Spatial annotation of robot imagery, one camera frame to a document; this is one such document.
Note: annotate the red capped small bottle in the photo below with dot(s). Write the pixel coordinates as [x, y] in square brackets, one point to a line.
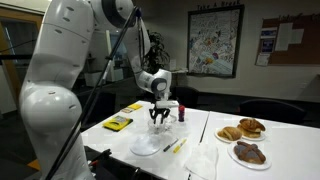
[181, 113]

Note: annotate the wooden door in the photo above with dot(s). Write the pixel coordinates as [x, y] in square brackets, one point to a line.
[10, 50]

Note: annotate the orange floor object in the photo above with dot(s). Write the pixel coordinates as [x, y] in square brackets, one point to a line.
[34, 164]

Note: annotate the small white plate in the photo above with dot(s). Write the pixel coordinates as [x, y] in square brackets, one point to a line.
[220, 137]
[260, 137]

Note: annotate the yellow sticky note pad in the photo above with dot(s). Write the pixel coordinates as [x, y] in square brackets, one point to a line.
[135, 106]

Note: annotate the framed colourful map poster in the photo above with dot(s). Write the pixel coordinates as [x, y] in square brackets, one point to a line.
[213, 41]

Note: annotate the large white plate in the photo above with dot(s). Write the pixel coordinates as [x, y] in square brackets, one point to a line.
[265, 164]

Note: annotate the white tilted pinned paper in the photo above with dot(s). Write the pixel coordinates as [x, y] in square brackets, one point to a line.
[262, 59]

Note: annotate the small white pinned paper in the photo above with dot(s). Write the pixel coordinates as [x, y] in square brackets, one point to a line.
[297, 36]

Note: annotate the white paper napkin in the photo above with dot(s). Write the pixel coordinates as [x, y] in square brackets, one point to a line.
[202, 161]

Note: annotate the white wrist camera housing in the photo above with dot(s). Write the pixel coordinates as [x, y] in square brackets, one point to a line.
[167, 104]

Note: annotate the light braided bread roll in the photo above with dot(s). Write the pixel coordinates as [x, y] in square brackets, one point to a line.
[230, 133]

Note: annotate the large white pinned paper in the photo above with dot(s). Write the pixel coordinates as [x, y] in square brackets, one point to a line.
[283, 36]

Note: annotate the dark blue pinned flyer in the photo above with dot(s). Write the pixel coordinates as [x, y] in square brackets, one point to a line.
[267, 45]

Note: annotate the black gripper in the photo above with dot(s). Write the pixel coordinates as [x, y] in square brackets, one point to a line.
[159, 112]

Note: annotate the cut glass bowl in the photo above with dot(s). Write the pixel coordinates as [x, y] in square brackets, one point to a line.
[160, 128]

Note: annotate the yellow crayon box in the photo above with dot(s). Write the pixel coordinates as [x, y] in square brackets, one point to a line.
[117, 123]

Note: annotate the dark brown crossed bread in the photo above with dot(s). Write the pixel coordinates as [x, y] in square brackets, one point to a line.
[249, 152]

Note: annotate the cork bulletin board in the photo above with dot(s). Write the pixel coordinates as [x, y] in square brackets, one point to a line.
[296, 53]

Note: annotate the white small bottle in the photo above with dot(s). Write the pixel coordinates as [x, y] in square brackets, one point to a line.
[171, 145]

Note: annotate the white storage box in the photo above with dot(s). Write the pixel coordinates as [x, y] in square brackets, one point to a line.
[93, 79]

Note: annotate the yellow marker pen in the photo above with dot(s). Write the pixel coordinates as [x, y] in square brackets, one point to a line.
[179, 146]

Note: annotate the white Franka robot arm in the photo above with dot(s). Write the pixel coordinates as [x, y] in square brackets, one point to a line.
[50, 110]

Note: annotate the golden brown bun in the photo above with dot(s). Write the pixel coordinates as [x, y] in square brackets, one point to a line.
[252, 126]

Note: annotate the small tan card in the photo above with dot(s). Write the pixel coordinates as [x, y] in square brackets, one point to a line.
[127, 110]

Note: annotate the black office chair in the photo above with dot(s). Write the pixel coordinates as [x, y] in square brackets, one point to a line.
[271, 111]
[185, 96]
[103, 108]

